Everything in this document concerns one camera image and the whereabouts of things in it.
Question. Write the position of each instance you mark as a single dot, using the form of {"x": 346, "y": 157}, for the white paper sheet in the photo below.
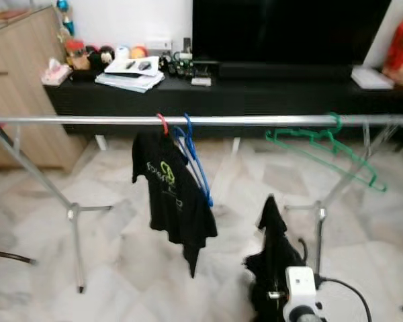
{"x": 371, "y": 78}

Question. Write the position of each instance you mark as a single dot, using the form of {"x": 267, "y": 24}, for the pink tissue box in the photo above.
{"x": 56, "y": 72}

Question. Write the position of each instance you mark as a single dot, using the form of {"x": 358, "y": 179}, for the small black device box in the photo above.
{"x": 205, "y": 68}

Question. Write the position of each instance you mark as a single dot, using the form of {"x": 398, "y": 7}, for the black soundbar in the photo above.
{"x": 282, "y": 72}

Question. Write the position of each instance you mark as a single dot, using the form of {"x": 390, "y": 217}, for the stack of white papers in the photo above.
{"x": 131, "y": 80}

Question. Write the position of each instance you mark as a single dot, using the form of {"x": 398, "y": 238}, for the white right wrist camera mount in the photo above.
{"x": 301, "y": 285}

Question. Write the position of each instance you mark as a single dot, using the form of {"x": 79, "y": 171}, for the black t-shirt green logo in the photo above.
{"x": 272, "y": 268}
{"x": 174, "y": 201}

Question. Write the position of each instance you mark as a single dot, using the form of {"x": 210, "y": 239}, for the red plastic hanger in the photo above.
{"x": 162, "y": 124}

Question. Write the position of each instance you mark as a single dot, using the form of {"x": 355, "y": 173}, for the silver metal clothes rack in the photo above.
{"x": 87, "y": 120}

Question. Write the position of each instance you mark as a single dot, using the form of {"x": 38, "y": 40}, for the orange ball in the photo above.
{"x": 139, "y": 52}

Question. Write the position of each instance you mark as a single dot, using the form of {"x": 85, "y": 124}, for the red lid snack jar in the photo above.
{"x": 76, "y": 55}

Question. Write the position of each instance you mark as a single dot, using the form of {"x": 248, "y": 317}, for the blue plastic hanger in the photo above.
{"x": 208, "y": 198}

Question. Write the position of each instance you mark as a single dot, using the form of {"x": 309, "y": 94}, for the small white device box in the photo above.
{"x": 201, "y": 81}

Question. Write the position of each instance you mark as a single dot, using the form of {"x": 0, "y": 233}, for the light wood cabinet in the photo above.
{"x": 20, "y": 94}

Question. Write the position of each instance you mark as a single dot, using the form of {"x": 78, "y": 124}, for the dark green pen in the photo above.
{"x": 129, "y": 65}

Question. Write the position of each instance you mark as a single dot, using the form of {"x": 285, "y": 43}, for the upright black remote control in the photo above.
{"x": 187, "y": 45}

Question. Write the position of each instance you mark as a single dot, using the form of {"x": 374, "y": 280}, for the blue gold trophy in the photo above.
{"x": 66, "y": 20}

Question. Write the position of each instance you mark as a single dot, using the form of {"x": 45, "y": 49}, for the black flat television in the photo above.
{"x": 289, "y": 30}

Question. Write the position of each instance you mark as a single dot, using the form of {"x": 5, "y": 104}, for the green white mug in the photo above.
{"x": 184, "y": 56}

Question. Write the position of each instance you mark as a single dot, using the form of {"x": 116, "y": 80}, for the green plastic hanger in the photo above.
{"x": 378, "y": 186}

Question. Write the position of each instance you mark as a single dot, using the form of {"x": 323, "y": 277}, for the black TV console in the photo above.
{"x": 255, "y": 100}

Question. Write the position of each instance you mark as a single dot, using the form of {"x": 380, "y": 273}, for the black mouse plush toy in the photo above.
{"x": 102, "y": 59}

